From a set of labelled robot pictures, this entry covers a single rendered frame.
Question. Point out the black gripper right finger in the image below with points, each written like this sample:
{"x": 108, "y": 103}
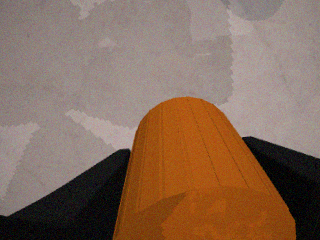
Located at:
{"x": 296, "y": 177}

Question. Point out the orange knob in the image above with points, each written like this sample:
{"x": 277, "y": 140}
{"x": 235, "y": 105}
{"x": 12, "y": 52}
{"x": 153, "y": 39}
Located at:
{"x": 191, "y": 177}

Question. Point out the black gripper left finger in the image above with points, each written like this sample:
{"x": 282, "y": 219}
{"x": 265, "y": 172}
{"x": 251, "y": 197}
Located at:
{"x": 85, "y": 208}

